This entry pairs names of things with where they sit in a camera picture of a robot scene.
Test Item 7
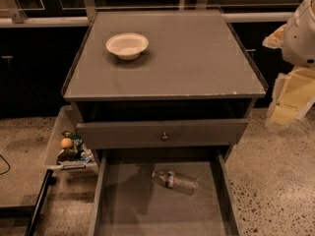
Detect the black metal bar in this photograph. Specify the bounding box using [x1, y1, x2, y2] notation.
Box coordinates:
[25, 169, 53, 236]

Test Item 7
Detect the orange fruit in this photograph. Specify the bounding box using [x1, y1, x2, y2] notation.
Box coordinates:
[60, 138, 73, 148]

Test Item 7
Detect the green snack bag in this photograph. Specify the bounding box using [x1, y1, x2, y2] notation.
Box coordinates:
[58, 131, 84, 161]

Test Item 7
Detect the white paper bowl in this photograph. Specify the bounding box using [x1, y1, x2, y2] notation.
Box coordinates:
[105, 32, 149, 60]

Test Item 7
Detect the small bottle in bin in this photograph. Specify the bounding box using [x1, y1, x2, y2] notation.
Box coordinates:
[81, 149, 95, 163]

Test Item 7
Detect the clear plastic water bottle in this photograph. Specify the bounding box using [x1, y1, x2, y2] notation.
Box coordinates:
[152, 170, 199, 196]

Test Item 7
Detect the grey open middle drawer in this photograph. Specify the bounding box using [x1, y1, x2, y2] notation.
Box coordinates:
[88, 155, 243, 236]

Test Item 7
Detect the black cable on floor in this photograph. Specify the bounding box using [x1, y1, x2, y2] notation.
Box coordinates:
[0, 153, 12, 176]

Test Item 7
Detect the grey drawer cabinet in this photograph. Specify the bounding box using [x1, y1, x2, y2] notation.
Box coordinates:
[61, 9, 270, 164]

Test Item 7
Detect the round metal drawer knob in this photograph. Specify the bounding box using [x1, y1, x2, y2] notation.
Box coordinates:
[160, 133, 169, 142]

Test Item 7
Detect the clear plastic storage bin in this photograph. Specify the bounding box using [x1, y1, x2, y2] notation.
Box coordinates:
[45, 105, 97, 172]

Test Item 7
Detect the metal railing frame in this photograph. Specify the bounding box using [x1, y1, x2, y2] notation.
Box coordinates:
[1, 0, 303, 26]

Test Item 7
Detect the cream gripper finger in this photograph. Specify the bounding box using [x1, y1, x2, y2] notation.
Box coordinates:
[263, 25, 285, 49]
[267, 66, 315, 126]

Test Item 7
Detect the grey top drawer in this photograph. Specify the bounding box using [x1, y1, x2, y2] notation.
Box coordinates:
[77, 119, 248, 149]

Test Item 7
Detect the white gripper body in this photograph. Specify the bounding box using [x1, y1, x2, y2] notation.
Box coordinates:
[282, 0, 315, 67]

